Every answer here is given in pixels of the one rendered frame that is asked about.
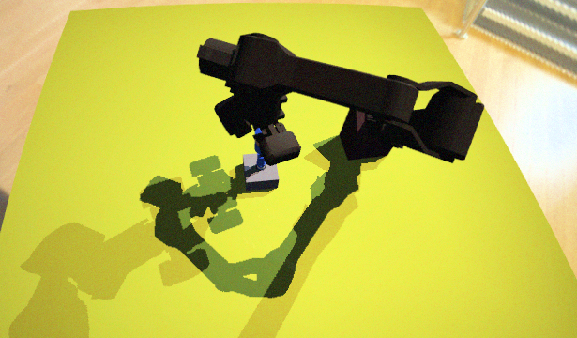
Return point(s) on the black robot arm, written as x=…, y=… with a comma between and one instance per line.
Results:
x=260, y=67

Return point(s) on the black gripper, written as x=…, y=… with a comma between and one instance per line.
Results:
x=276, y=143

